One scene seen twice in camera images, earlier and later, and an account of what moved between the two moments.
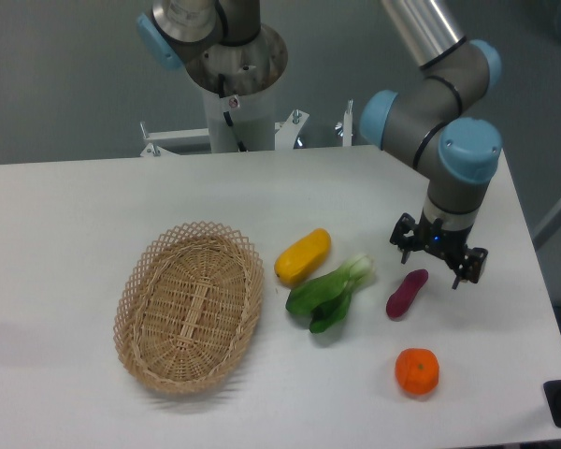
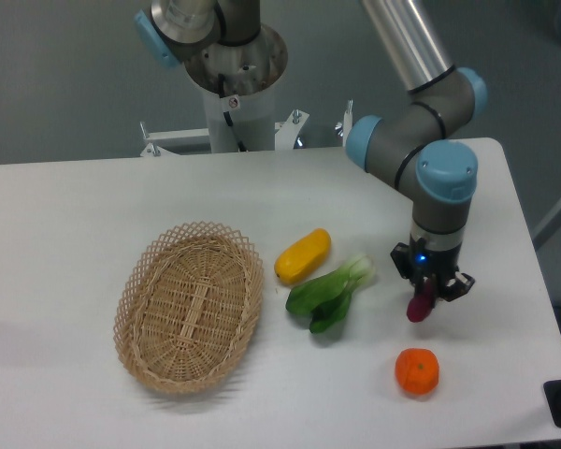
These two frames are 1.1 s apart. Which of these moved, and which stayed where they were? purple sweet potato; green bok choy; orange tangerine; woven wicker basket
Moved: purple sweet potato
Stayed: woven wicker basket; orange tangerine; green bok choy
